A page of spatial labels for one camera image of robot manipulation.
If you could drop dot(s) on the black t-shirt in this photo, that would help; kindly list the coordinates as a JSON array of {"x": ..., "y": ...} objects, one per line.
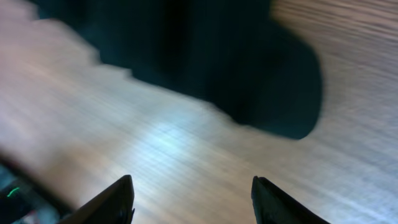
[{"x": 232, "y": 54}]

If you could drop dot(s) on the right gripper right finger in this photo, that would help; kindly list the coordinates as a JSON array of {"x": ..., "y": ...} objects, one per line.
[{"x": 274, "y": 206}]

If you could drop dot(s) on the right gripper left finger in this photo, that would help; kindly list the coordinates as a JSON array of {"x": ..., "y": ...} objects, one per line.
[{"x": 113, "y": 205}]

